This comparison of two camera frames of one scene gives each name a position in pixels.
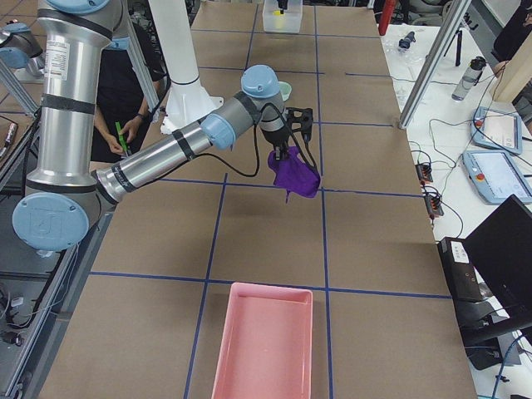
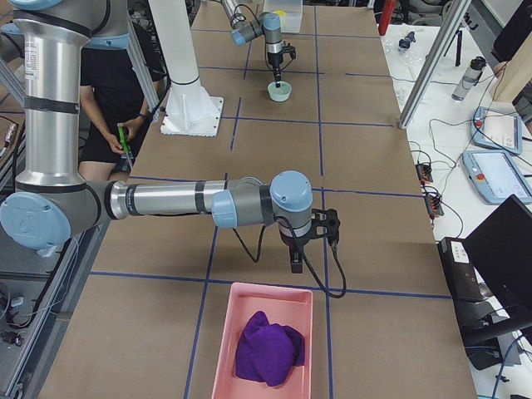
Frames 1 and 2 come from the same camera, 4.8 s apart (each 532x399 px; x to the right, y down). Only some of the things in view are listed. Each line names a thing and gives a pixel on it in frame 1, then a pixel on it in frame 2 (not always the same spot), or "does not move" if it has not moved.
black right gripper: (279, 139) -> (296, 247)
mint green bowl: (285, 89) does not move
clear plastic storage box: (282, 16) does not move
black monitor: (500, 248) does not move
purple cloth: (293, 174) -> (268, 352)
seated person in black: (124, 109) does not move
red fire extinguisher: (385, 17) does not move
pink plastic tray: (266, 346) does not move
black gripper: (300, 119) -> (325, 224)
